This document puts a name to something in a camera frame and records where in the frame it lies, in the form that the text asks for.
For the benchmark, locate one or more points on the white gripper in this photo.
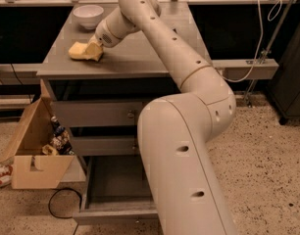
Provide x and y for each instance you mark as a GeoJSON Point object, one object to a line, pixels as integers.
{"type": "Point", "coordinates": [103, 37]}

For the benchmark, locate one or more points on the yellow sponge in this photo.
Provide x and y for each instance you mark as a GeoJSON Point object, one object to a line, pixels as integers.
{"type": "Point", "coordinates": [77, 51]}

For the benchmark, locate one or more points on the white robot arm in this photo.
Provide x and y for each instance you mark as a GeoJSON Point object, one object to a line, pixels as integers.
{"type": "Point", "coordinates": [173, 131]}

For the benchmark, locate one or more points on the grey wooden drawer cabinet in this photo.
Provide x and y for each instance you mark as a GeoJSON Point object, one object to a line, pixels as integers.
{"type": "Point", "coordinates": [128, 72]}

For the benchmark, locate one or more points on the grey top drawer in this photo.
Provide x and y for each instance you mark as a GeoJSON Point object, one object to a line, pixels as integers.
{"type": "Point", "coordinates": [89, 114]}

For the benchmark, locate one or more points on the grey middle drawer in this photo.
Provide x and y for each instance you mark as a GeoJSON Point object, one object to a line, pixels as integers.
{"type": "Point", "coordinates": [105, 145]}

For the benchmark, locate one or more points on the grey open bottom drawer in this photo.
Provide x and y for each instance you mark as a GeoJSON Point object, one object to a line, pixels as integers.
{"type": "Point", "coordinates": [116, 190]}

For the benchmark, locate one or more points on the white ceramic bowl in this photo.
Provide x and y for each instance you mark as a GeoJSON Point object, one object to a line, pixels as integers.
{"type": "Point", "coordinates": [88, 16]}

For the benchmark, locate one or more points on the bottles in cardboard box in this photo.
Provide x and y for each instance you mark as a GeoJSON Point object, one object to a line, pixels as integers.
{"type": "Point", "coordinates": [59, 142]}

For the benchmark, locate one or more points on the open cardboard box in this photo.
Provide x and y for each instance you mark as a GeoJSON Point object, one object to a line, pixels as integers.
{"type": "Point", "coordinates": [31, 168]}

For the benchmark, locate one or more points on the red white shoe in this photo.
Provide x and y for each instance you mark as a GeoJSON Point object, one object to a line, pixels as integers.
{"type": "Point", "coordinates": [5, 175]}

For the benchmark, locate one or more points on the dark grey side cabinet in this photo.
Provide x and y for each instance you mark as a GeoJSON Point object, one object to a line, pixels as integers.
{"type": "Point", "coordinates": [284, 89]}

